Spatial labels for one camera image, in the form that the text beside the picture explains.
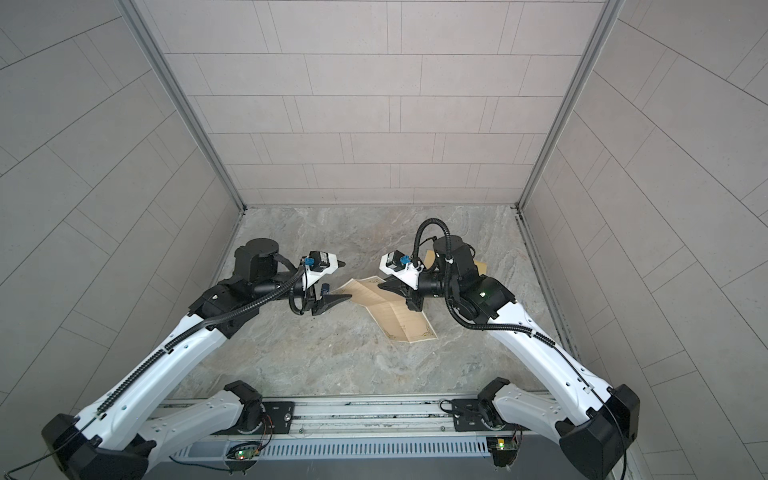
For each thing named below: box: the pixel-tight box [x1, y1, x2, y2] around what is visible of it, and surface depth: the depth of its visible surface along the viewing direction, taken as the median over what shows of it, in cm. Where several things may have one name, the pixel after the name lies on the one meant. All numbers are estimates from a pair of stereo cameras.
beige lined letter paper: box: [332, 275, 438, 343], surface depth 73 cm
